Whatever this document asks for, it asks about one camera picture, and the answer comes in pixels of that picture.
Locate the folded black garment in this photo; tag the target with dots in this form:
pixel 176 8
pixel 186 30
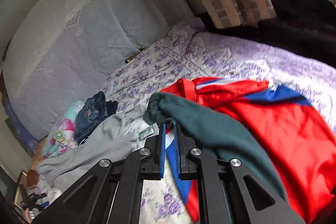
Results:
pixel 111 107

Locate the red blue white sports garment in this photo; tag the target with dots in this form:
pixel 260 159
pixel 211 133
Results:
pixel 294 135

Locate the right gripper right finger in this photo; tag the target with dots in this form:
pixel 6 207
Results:
pixel 183 144

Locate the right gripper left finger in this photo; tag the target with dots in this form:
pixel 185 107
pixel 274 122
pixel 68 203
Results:
pixel 154 164

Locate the brown orange pillow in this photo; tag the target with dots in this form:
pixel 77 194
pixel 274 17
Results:
pixel 32 175

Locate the lavender lace headboard cover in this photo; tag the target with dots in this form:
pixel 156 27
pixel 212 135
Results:
pixel 64 50

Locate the folded turquoise pink floral blanket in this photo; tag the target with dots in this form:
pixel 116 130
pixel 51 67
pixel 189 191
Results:
pixel 61 137

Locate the purple floral bedspread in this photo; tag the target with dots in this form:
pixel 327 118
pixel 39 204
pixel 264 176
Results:
pixel 189 52

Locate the grey sweatpants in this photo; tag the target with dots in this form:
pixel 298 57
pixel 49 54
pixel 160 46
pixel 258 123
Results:
pixel 114 139

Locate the blue patterned cloth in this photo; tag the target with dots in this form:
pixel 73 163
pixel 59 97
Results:
pixel 23 136

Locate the folded blue jeans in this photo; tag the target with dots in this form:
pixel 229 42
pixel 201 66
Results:
pixel 90 116

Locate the dark green sweat garment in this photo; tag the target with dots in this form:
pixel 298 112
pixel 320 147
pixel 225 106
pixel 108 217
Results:
pixel 224 137

